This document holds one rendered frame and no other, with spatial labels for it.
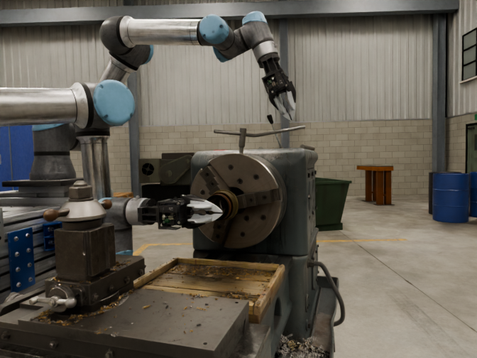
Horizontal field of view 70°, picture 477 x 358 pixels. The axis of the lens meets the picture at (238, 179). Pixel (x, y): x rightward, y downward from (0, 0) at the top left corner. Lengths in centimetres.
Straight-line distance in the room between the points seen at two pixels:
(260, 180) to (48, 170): 74
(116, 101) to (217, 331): 64
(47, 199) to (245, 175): 70
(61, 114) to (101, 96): 10
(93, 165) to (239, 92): 1035
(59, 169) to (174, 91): 1027
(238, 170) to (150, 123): 1048
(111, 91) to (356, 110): 1106
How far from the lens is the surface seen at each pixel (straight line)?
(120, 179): 1177
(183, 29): 113
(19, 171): 744
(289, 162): 122
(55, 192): 134
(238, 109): 1122
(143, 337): 54
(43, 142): 137
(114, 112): 94
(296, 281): 129
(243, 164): 109
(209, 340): 51
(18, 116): 91
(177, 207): 86
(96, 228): 63
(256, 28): 118
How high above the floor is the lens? 121
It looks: 3 degrees down
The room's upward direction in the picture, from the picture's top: 1 degrees counter-clockwise
